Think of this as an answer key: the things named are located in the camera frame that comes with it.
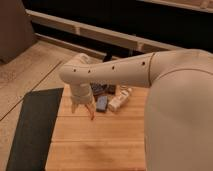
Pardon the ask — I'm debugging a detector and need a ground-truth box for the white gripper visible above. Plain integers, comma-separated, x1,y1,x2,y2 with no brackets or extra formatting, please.
70,84,95,117

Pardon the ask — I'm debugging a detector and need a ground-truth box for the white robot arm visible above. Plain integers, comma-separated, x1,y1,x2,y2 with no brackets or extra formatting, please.
60,49,213,171

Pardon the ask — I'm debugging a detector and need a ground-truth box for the dark ceramic bowl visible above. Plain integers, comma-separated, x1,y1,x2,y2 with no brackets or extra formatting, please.
91,83,107,96

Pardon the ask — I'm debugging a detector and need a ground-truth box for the blue sponge block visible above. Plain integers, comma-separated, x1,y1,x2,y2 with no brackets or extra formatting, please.
96,96,108,112

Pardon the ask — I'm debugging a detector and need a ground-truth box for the dark brown small block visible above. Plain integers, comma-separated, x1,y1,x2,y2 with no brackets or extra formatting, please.
107,85,116,94

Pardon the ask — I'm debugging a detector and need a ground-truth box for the black table leg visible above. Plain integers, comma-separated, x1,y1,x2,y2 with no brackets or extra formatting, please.
102,51,113,62

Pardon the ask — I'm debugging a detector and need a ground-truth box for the black floor mat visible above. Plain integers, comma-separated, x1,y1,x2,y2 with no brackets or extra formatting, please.
6,88,63,171

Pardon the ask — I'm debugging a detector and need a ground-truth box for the brown cabinet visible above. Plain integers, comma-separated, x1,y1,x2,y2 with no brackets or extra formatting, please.
0,0,36,63

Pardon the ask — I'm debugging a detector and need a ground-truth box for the white wall rail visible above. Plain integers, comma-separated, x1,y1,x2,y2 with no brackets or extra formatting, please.
26,9,179,53

